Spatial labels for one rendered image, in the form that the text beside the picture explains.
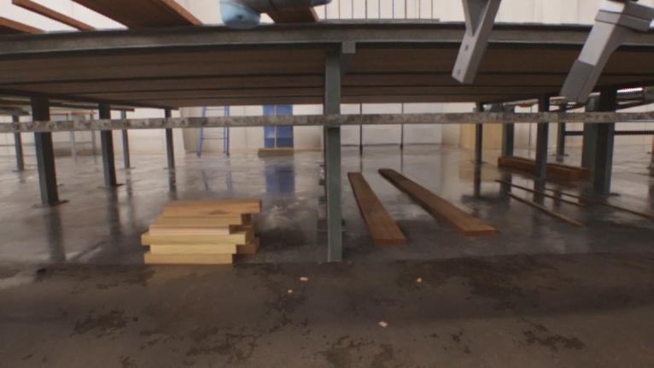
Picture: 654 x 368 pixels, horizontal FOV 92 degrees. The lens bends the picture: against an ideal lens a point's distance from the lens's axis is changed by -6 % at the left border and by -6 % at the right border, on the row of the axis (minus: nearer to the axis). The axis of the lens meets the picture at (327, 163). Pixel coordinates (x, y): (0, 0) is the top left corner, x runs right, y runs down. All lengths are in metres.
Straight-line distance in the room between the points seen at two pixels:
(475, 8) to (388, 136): 6.39
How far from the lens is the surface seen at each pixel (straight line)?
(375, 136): 6.67
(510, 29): 1.27
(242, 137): 7.42
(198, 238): 1.36
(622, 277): 1.47
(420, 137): 6.87
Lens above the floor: 0.52
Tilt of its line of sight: 7 degrees down
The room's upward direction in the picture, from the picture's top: 1 degrees counter-clockwise
